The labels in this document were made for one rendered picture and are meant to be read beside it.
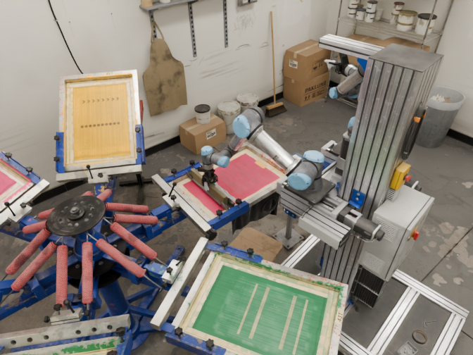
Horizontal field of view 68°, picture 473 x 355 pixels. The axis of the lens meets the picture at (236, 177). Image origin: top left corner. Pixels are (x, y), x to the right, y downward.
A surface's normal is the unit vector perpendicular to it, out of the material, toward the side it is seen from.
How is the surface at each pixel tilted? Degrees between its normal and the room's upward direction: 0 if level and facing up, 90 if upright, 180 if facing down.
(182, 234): 0
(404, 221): 0
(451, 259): 0
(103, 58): 90
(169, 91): 89
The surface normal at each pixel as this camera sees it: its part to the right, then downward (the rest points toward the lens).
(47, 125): 0.63, 0.49
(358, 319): -0.03, -0.77
